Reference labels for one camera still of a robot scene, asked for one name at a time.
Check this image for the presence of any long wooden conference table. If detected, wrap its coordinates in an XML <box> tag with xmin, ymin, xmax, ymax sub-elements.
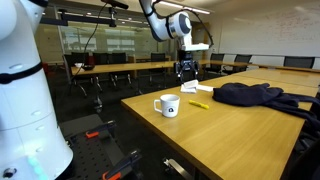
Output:
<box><xmin>70</xmin><ymin>59</ymin><xmax>254</xmax><ymax>76</ymax></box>

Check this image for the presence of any black camera boom bar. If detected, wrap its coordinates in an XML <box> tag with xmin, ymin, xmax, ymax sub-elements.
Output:
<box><xmin>39</xmin><ymin>8</ymin><xmax>118</xmax><ymax>28</ymax></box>

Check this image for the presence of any metal table bracket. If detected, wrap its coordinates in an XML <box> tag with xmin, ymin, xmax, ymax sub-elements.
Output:
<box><xmin>162</xmin><ymin>157</ymin><xmax>194</xmax><ymax>180</ymax></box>

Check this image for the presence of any black clamp orange handle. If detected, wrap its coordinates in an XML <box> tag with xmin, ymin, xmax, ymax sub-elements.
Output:
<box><xmin>66</xmin><ymin>119</ymin><xmax>117</xmax><ymax>145</ymax></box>
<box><xmin>101</xmin><ymin>149</ymin><xmax>144</xmax><ymax>180</ymax></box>

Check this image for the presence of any yellow marker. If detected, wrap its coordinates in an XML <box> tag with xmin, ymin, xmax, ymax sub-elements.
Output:
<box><xmin>188</xmin><ymin>99</ymin><xmax>211</xmax><ymax>111</ymax></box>

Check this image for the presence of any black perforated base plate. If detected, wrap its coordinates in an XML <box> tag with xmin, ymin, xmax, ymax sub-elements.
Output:
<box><xmin>59</xmin><ymin>113</ymin><xmax>134</xmax><ymax>180</ymax></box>

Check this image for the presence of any black chair back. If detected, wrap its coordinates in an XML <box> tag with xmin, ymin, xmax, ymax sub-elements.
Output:
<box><xmin>287</xmin><ymin>139</ymin><xmax>320</xmax><ymax>180</ymax></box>

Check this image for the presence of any wall whiteboard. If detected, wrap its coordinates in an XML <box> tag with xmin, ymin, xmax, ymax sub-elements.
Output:
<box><xmin>218</xmin><ymin>8</ymin><xmax>320</xmax><ymax>58</ymax></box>

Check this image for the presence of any black camera on stand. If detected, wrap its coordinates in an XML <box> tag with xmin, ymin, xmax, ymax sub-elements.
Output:
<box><xmin>100</xmin><ymin>0</ymin><xmax>130</xmax><ymax>21</ymax></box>

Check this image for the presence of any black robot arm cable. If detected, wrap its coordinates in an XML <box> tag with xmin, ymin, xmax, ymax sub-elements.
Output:
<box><xmin>186</xmin><ymin>9</ymin><xmax>215</xmax><ymax>48</ymax></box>

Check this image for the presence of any black mesh office chair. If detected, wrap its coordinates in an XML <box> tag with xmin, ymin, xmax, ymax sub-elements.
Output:
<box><xmin>149</xmin><ymin>52</ymin><xmax>168</xmax><ymax>85</ymax></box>
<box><xmin>63</xmin><ymin>51</ymin><xmax>90</xmax><ymax>98</ymax></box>
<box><xmin>107</xmin><ymin>51</ymin><xmax>133</xmax><ymax>88</ymax></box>
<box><xmin>283</xmin><ymin>55</ymin><xmax>316</xmax><ymax>70</ymax></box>
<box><xmin>91</xmin><ymin>51</ymin><xmax>110</xmax><ymax>92</ymax></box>
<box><xmin>203</xmin><ymin>52</ymin><xmax>226</xmax><ymax>77</ymax></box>
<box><xmin>221</xmin><ymin>53</ymin><xmax>254</xmax><ymax>76</ymax></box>

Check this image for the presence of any flat white paper sheet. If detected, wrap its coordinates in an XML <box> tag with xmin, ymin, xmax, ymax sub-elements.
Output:
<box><xmin>196</xmin><ymin>84</ymin><xmax>215</xmax><ymax>93</ymax></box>

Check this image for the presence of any black hanging cable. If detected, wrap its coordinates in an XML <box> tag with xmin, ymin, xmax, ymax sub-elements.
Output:
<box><xmin>71</xmin><ymin>3</ymin><xmax>109</xmax><ymax>78</ymax></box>

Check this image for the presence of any small black object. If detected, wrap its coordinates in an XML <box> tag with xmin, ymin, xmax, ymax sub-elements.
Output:
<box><xmin>81</xmin><ymin>63</ymin><xmax>97</xmax><ymax>71</ymax></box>

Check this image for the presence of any ceiling light strip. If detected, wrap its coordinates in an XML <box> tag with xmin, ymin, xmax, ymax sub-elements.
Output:
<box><xmin>159</xmin><ymin>1</ymin><xmax>212</xmax><ymax>16</ymax></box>

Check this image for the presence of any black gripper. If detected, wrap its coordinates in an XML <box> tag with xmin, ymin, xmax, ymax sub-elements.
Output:
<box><xmin>174</xmin><ymin>49</ymin><xmax>200</xmax><ymax>84</ymax></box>

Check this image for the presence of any dark navy jacket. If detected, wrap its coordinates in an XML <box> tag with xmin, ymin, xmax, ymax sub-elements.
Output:
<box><xmin>212</xmin><ymin>82</ymin><xmax>320</xmax><ymax>132</ymax></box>

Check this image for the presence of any white logo mug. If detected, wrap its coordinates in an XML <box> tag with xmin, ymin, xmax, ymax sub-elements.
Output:
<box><xmin>153</xmin><ymin>93</ymin><xmax>181</xmax><ymax>119</ymax></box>

